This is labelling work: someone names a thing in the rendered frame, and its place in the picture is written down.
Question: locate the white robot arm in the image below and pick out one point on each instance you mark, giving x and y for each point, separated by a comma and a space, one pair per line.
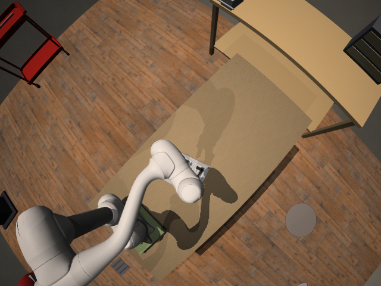
44, 237

